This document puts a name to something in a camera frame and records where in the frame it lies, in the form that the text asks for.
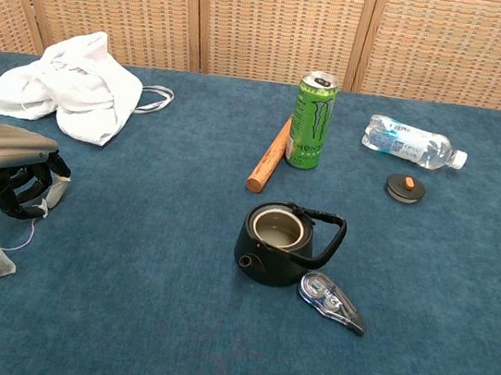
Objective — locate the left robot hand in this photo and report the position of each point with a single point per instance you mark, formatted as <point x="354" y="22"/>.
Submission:
<point x="4" y="148"/>

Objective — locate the black teapot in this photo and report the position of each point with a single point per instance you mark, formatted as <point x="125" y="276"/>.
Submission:
<point x="274" y="267"/>

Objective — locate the white cloth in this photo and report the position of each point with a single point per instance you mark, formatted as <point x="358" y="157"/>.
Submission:
<point x="81" y="94"/>

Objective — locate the black teapot lid orange knob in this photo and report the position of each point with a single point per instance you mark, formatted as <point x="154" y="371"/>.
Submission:
<point x="404" y="189"/>

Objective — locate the blue table mat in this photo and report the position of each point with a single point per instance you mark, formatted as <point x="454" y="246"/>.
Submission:
<point x="149" y="276"/>

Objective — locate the wooden rolling stick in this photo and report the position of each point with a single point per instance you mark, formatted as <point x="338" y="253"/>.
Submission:
<point x="265" y="166"/>

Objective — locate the woven folding screen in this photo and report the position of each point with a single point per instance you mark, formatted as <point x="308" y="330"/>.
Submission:
<point x="274" y="18"/>

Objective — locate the green energy drink can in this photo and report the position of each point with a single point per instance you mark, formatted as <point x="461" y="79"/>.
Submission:
<point x="310" y="126"/>

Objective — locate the correction tape dispenser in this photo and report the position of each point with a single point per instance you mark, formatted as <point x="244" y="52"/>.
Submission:
<point x="326" y="296"/>

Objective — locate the clear water bottle blue label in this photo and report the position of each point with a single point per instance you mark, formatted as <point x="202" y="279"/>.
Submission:
<point x="406" y="141"/>

